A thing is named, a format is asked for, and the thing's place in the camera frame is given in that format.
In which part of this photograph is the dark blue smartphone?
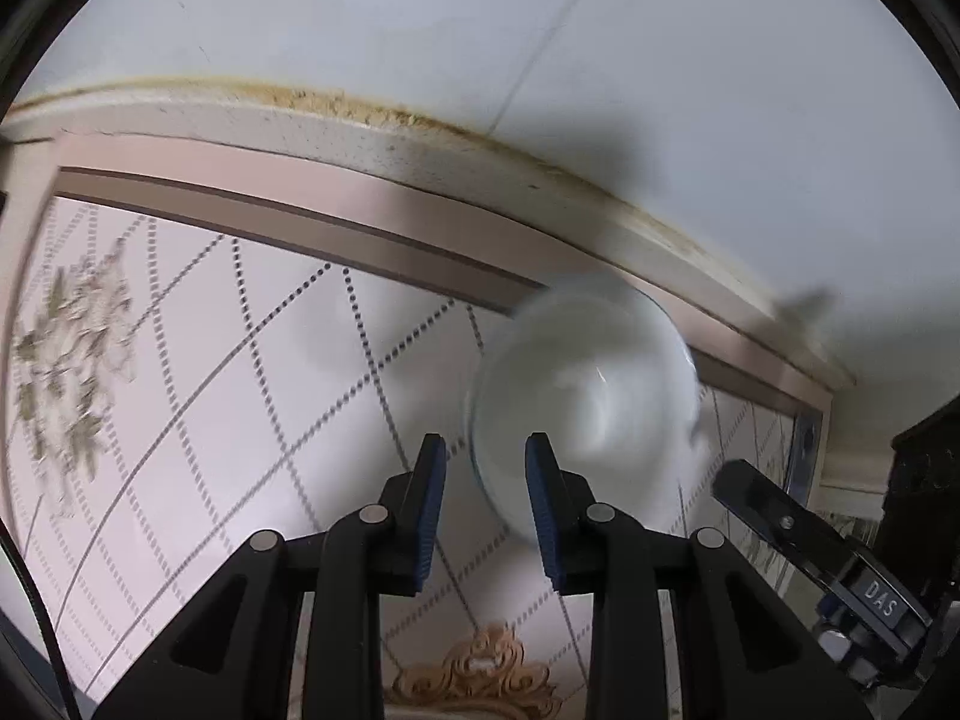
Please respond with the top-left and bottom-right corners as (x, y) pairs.
(787, 405), (826, 511)

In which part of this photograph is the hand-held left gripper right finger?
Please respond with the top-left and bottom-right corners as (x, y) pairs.
(523, 431), (875, 720)

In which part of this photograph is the black cable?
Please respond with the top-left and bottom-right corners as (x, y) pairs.
(0, 521), (85, 720)

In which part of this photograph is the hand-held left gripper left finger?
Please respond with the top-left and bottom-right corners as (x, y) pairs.
(90, 433), (449, 720)

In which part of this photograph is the white bowl with navy rim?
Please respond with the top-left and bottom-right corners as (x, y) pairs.
(465, 274), (702, 548)

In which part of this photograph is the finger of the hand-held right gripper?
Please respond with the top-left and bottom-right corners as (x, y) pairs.
(711, 460), (863, 578)

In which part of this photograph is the floral diamond pattern tablecloth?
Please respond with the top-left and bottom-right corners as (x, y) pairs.
(0, 131), (833, 720)

